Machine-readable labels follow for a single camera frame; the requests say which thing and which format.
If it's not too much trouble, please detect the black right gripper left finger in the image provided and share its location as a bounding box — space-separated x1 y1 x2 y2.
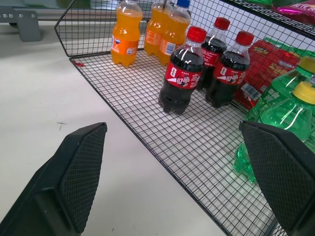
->
0 122 108 236

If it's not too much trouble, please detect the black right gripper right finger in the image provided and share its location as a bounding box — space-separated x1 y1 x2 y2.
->
239 120 315 236

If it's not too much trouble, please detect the green soda bottle yellow cap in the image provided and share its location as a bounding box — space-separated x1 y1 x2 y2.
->
233 82 315 184
244 56 315 123

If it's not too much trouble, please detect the red snack bag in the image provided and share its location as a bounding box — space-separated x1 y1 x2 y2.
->
233 40 302 110

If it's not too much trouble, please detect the cola bottle red cap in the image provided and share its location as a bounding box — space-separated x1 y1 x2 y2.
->
205 31 255 109
196 17 231 91
158 26 207 116

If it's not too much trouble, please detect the green snack bag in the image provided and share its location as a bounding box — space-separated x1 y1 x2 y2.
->
263 37 315 59

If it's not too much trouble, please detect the magenta snack bag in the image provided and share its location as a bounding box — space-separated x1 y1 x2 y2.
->
276 1 315 25

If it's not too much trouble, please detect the orange soda bottle blue cap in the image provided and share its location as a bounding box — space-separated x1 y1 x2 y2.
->
158 0 191 66

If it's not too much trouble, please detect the black wire mesh rack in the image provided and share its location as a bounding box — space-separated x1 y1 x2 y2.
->
54 0 315 236

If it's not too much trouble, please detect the grey metal bracket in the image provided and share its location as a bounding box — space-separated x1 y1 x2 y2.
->
0 6 41 42

